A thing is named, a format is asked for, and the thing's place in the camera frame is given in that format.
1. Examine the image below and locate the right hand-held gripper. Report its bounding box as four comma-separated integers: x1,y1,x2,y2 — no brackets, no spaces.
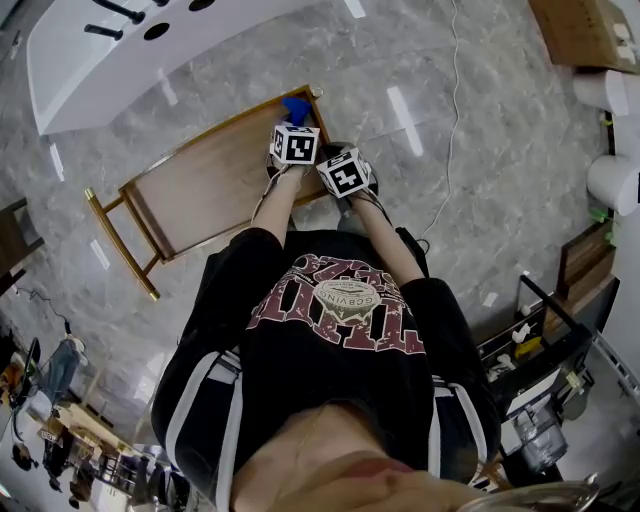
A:
314,141,380,200

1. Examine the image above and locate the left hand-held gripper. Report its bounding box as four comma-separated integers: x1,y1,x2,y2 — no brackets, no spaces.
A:
268,117,321,166

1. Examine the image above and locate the blue cloth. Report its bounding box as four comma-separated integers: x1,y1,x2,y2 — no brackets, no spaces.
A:
281,96,312,126

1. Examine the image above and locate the wooden serving cart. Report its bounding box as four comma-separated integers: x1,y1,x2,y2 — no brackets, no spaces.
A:
83,84,331,301

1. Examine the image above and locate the person's right forearm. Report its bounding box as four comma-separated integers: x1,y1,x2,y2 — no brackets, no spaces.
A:
349,192,426,286

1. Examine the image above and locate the person's left forearm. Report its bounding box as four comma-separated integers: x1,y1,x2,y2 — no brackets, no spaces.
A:
252,167,304,246

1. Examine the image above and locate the slim black faucet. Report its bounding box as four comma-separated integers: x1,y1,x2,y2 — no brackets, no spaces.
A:
83,23,124,41
92,0,146,25

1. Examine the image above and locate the person's black printed t-shirt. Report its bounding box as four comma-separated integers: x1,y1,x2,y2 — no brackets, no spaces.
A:
151,227,503,512

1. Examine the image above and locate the white counter with holes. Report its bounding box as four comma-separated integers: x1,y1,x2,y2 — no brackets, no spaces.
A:
25,0,321,136

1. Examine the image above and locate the yellow item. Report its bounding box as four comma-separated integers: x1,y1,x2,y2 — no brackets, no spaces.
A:
514,335,544,357

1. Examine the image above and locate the brown wooden bench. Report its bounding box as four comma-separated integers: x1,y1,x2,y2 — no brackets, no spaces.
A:
556,222,621,301

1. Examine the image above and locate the green plant sprig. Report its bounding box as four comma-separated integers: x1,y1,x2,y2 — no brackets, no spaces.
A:
589,207,617,246

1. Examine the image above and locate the white toilet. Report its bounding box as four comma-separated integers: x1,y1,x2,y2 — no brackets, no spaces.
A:
586,153,640,217
572,68,632,114

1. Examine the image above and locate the large cardboard box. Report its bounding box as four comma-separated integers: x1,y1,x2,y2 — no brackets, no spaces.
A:
528,0,640,76

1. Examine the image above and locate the black metal rack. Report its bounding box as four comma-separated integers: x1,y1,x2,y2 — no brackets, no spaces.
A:
477,273,596,416

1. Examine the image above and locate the person's neck and chin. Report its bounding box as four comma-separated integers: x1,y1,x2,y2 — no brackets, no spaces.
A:
229,404,501,512

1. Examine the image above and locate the dark wooden side table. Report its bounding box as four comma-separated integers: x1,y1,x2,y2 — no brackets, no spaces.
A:
0,197,46,296

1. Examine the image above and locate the clear plastic container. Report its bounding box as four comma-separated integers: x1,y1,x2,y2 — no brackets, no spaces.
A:
509,399,569,474

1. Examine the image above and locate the light wooden table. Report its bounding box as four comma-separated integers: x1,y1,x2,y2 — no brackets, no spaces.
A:
39,399,144,459

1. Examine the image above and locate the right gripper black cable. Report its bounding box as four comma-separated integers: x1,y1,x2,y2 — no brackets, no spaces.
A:
349,192,431,279

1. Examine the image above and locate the white floor cable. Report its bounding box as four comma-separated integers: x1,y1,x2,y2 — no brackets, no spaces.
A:
418,0,462,242

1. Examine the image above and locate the thin black cable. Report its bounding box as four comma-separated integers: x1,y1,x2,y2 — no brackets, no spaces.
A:
14,285,75,335

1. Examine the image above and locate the metal glasses frame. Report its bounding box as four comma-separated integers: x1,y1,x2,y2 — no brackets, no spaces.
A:
457,473,601,512

